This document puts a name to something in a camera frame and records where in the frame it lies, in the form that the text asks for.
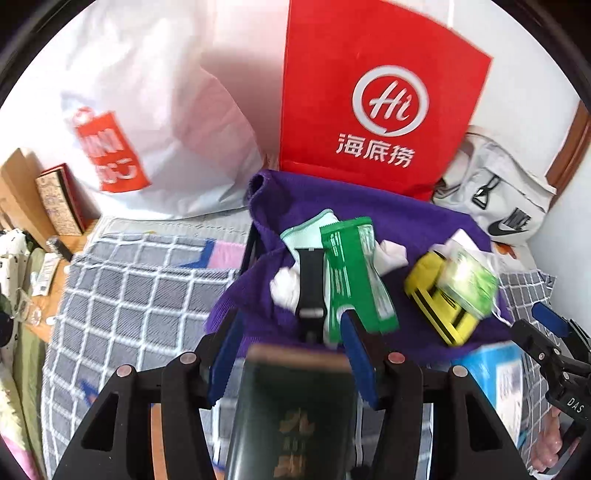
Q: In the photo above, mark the person's right hand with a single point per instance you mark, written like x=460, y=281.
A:
x=549, y=447

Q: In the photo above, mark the light green wipes packet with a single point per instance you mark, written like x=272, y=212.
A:
x=466, y=277

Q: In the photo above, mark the wooden bedside table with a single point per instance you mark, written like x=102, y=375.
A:
x=69, y=251

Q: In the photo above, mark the light green white packet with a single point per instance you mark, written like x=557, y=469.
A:
x=304, y=230

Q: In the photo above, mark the red paper bag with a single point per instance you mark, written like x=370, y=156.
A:
x=369, y=55

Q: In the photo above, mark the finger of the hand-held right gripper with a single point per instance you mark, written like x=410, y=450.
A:
x=551, y=318
x=535, y=341

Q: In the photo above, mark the grey checked bed sheet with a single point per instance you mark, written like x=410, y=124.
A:
x=129, y=295

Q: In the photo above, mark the yellow pouch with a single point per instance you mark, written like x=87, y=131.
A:
x=438, y=302

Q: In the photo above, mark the cardboard box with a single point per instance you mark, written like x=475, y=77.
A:
x=21, y=189

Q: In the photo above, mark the purple cloth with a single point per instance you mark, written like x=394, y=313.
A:
x=286, y=198

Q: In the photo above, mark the green cloth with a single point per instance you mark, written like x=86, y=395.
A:
x=25, y=374

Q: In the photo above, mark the grey waist bag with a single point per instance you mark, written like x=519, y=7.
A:
x=498, y=184

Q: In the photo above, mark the dark green box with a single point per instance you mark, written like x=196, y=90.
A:
x=286, y=406

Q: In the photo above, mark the white plastic bag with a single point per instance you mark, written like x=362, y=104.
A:
x=175, y=115

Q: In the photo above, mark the blue tissue pack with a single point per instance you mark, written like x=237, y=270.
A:
x=498, y=378

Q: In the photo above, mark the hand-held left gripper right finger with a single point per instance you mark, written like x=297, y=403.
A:
x=358, y=364

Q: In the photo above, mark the wooden headboard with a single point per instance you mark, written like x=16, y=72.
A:
x=572, y=147

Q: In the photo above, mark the patterned gift box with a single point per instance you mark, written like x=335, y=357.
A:
x=57, y=203

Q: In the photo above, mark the spotted plush toy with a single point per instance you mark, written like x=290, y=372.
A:
x=11, y=249

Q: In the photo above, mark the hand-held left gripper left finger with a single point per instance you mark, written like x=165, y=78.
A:
x=226, y=360

